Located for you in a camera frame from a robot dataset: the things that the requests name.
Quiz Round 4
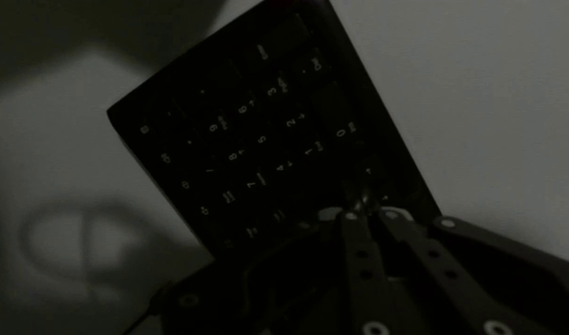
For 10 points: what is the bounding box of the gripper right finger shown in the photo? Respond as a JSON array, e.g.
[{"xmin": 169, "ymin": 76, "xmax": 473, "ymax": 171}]
[{"xmin": 366, "ymin": 204, "xmax": 569, "ymax": 335}]

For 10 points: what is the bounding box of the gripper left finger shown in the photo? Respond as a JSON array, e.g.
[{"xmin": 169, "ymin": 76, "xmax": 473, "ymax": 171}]
[{"xmin": 124, "ymin": 196, "xmax": 398, "ymax": 335}]

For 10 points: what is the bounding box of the black keyboard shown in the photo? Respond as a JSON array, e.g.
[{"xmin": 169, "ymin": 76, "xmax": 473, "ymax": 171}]
[{"xmin": 106, "ymin": 0, "xmax": 443, "ymax": 261}]

